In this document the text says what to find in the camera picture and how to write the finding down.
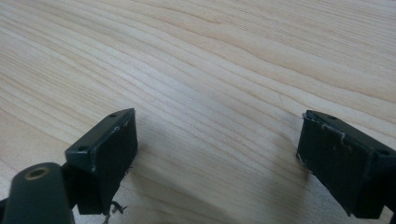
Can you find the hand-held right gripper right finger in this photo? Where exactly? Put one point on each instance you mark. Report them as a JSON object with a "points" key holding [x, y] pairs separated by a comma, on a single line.
{"points": [[342, 165]]}

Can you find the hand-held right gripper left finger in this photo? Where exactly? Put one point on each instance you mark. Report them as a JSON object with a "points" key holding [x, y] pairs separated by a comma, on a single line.
{"points": [[109, 155]]}

